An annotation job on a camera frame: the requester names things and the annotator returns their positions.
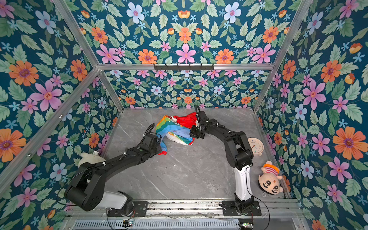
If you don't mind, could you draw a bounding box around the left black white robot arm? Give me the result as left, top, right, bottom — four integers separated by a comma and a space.
64, 123, 162, 216

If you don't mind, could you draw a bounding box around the rainbow white red-hooded kids jacket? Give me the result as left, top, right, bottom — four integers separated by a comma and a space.
156, 112, 198, 155

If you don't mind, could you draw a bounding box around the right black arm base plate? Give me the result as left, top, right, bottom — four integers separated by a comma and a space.
219, 200, 262, 217

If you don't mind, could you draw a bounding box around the aluminium front mounting rail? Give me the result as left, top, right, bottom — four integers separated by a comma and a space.
67, 199, 304, 219

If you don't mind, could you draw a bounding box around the white plush bear toy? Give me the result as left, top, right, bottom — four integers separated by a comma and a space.
78, 152, 105, 167

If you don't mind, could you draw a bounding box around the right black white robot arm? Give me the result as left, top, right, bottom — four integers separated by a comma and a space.
190, 106, 254, 215

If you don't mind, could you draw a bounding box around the pink round alarm clock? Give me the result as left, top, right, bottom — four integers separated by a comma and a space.
248, 138, 265, 156

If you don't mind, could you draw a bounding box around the white ventilation grille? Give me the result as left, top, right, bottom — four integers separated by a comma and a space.
73, 219, 240, 230

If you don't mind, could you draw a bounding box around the black coat hook rail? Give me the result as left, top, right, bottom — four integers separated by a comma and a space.
153, 64, 215, 71

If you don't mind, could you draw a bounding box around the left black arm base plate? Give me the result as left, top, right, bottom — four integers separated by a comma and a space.
107, 201, 148, 218

